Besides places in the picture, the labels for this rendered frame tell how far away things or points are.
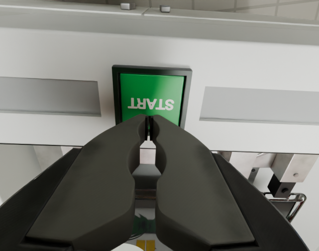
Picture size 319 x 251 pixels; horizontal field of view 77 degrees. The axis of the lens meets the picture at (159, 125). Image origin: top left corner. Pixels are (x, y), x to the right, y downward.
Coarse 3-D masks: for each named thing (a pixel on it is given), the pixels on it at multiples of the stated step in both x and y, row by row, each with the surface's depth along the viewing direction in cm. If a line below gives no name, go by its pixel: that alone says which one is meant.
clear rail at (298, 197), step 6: (138, 192) 30; (144, 192) 30; (150, 192) 30; (264, 192) 31; (294, 192) 32; (150, 198) 30; (270, 198) 31; (276, 198) 31; (282, 198) 31; (288, 198) 31; (294, 198) 31; (300, 198) 31
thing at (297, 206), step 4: (304, 196) 31; (296, 204) 32; (300, 204) 31; (292, 208) 33; (296, 208) 32; (300, 208) 32; (292, 212) 33; (296, 212) 32; (288, 216) 33; (292, 216) 33; (288, 220) 34; (292, 220) 34
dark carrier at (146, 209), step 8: (136, 200) 31; (144, 200) 31; (152, 200) 31; (136, 208) 32; (144, 208) 32; (152, 208) 32; (280, 208) 32; (288, 208) 32; (136, 216) 33; (144, 216) 33; (152, 216) 33; (136, 224) 34; (144, 224) 34; (152, 224) 34; (136, 232) 35; (144, 232) 35; (152, 232) 35; (128, 240) 36; (136, 240) 36; (144, 240) 36; (152, 240) 36; (144, 248) 38; (152, 248) 38; (160, 248) 38; (168, 248) 38
